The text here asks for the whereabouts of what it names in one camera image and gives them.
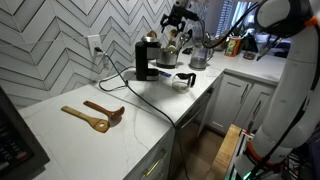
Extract white base cabinets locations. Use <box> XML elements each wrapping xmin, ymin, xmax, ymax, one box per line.
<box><xmin>123</xmin><ymin>68</ymin><xmax>278</xmax><ymax>180</ymax></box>

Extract wooden spoon in holder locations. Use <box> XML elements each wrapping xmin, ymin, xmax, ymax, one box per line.
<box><xmin>166</xmin><ymin>29</ymin><xmax>177</xmax><ymax>48</ymax></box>

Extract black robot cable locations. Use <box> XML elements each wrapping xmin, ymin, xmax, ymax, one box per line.
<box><xmin>199</xmin><ymin>0</ymin><xmax>268</xmax><ymax>50</ymax></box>

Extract dark wooden spoon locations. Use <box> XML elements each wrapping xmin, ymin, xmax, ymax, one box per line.
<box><xmin>84</xmin><ymin>101</ymin><xmax>125</xmax><ymax>121</ymax></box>

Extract light wooden spatula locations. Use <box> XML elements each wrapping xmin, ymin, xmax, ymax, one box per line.
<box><xmin>61</xmin><ymin>106</ymin><xmax>110</xmax><ymax>133</ymax></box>

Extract black silver coffee maker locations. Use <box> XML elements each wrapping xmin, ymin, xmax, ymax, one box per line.
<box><xmin>135</xmin><ymin>40</ymin><xmax>161</xmax><ymax>81</ymax></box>

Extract white wall outlet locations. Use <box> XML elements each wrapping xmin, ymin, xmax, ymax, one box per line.
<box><xmin>87</xmin><ymin>35</ymin><xmax>102</xmax><ymax>57</ymax></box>

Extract steel utensil holder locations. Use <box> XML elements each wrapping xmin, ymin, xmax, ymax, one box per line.
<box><xmin>156</xmin><ymin>48</ymin><xmax>178</xmax><ymax>69</ymax></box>

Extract wooden robot cart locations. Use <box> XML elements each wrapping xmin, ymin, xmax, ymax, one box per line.
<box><xmin>205</xmin><ymin>125</ymin><xmax>251</xmax><ymax>180</ymax></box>

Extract orange green canister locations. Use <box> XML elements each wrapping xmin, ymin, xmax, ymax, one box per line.
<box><xmin>224</xmin><ymin>37</ymin><xmax>241</xmax><ymax>57</ymax></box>

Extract glass blender jar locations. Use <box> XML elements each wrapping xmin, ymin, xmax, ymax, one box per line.
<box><xmin>189</xmin><ymin>32</ymin><xmax>214</xmax><ymax>70</ymax></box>

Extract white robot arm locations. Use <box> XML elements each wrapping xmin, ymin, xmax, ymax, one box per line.
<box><xmin>235</xmin><ymin>0</ymin><xmax>320</xmax><ymax>180</ymax></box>

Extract steel ladle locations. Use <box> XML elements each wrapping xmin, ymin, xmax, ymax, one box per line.
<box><xmin>175</xmin><ymin>29</ymin><xmax>193</xmax><ymax>54</ymax></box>

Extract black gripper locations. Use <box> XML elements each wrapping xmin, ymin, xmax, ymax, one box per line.
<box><xmin>160</xmin><ymin>1</ymin><xmax>199</xmax><ymax>33</ymax></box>

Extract black microwave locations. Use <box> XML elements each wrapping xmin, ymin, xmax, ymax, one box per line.
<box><xmin>0</xmin><ymin>87</ymin><xmax>50</xmax><ymax>180</ymax></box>

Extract glass coffee carafe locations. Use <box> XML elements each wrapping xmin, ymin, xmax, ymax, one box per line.
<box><xmin>172</xmin><ymin>73</ymin><xmax>196</xmax><ymax>93</ymax></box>

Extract black power cable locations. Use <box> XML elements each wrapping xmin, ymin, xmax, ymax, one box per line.
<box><xmin>94</xmin><ymin>46</ymin><xmax>191</xmax><ymax>180</ymax></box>

